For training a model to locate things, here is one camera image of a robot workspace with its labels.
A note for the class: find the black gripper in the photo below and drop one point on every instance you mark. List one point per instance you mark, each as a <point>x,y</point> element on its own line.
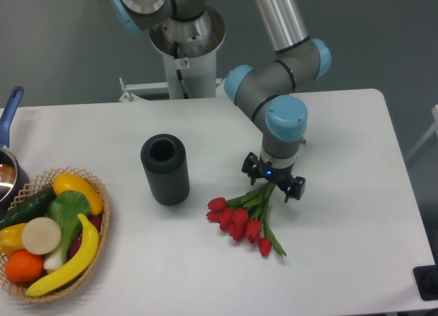
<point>277,171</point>

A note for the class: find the red tulip bouquet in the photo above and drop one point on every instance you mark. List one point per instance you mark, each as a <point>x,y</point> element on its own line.
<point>246,218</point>

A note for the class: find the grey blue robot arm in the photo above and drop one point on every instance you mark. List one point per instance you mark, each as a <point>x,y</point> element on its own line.
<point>264,96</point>

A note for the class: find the dark grey ribbed vase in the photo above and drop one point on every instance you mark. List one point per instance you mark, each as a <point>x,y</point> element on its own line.
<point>164,160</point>

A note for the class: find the white furniture piece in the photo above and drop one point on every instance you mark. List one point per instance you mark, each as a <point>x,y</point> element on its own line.
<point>424,143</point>

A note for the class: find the dark red vegetable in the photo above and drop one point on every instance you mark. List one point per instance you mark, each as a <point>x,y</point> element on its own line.
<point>96,221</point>

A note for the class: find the black device at table edge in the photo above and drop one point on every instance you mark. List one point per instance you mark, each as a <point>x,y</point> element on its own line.
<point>426,281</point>

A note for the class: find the yellow banana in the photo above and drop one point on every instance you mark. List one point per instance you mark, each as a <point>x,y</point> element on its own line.
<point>72,268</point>

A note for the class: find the green bok choy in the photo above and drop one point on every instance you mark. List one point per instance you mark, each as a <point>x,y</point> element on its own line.
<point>64,210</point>

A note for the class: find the beige round disc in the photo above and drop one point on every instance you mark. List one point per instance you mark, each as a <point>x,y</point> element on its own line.
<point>41,235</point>

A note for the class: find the green cucumber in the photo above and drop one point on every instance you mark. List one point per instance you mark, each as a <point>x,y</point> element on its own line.
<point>33,207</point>

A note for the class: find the orange fruit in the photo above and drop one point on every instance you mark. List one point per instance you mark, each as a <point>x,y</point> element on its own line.
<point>23,266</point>

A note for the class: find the yellow bell pepper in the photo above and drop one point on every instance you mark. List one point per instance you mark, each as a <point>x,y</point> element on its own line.
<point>11,241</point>

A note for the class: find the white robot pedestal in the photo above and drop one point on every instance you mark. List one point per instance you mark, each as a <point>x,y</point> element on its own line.
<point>188,51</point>

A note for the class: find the blue handled saucepan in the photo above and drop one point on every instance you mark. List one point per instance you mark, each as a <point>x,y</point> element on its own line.
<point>13,177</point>

